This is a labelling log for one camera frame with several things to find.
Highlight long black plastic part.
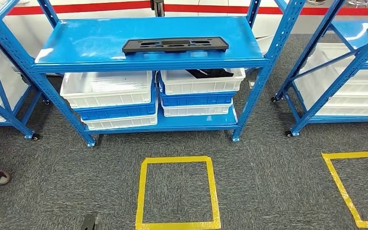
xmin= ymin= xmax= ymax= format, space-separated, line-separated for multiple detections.
xmin=122 ymin=36 xmax=230 ymax=54

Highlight blue steel shelf rack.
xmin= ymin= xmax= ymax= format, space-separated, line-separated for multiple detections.
xmin=271 ymin=0 xmax=368 ymax=138
xmin=0 ymin=32 xmax=42 ymax=140
xmin=0 ymin=0 xmax=307 ymax=148

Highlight black parts in bin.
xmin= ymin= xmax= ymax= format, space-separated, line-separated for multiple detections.
xmin=185 ymin=68 xmax=235 ymax=79

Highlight yellow floor tape square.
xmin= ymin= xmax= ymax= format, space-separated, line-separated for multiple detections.
xmin=321 ymin=150 xmax=368 ymax=229

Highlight white car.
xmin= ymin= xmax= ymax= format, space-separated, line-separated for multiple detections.
xmin=0 ymin=0 xmax=368 ymax=77

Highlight large white plastic bin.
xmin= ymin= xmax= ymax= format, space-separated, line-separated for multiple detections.
xmin=293 ymin=43 xmax=368 ymax=116

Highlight black stanchion post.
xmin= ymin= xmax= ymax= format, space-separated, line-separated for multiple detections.
xmin=149 ymin=0 xmax=166 ymax=17

